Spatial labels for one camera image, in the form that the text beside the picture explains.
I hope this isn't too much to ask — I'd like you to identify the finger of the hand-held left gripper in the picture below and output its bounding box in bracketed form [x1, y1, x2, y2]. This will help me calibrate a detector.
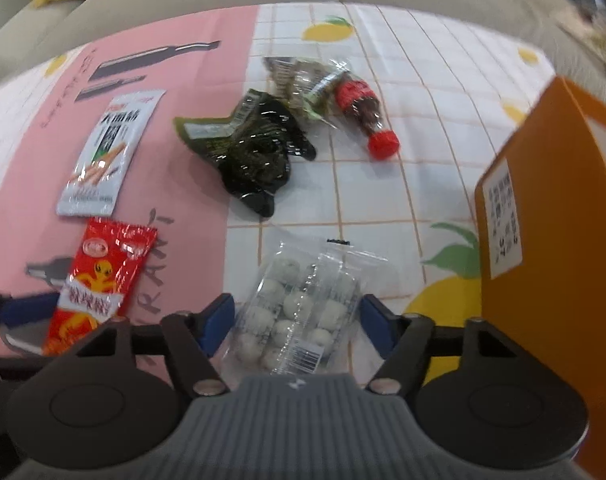
[0, 292, 61, 333]
[0, 321, 51, 357]

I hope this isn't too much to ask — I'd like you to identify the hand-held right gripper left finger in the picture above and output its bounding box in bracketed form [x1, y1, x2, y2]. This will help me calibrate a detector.
[75, 294, 236, 396]

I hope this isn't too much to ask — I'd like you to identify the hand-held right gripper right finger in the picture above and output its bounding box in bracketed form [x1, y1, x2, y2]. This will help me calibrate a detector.
[360, 294, 524, 395]

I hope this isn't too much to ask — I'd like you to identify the red snack packet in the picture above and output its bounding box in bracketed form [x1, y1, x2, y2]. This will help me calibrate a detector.
[42, 217, 158, 357]

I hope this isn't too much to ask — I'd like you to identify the clear packet of white balls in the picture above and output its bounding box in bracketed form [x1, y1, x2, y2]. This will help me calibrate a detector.
[218, 239, 390, 376]

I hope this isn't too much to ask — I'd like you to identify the dark green snack packet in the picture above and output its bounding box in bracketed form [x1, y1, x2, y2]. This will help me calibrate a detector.
[173, 89, 317, 218]

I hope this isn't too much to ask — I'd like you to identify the white biscuit stick packet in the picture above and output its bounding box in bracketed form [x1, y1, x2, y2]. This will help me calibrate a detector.
[56, 89, 168, 217]

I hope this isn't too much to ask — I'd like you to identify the orange cardboard box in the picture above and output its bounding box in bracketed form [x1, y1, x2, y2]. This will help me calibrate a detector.
[474, 76, 606, 480]

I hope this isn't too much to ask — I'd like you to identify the small cola bottle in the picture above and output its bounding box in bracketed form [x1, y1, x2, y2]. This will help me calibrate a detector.
[330, 72, 401, 161]

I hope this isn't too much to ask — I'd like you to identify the clear packet of dark snacks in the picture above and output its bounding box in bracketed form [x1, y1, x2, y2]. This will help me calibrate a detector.
[262, 56, 354, 123]

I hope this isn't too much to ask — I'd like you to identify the pink and white checked tablecloth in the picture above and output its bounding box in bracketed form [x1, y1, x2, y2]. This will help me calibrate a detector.
[0, 2, 558, 386]

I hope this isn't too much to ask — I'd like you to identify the printed tote bag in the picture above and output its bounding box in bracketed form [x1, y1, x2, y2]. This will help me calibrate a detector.
[578, 20, 606, 86]

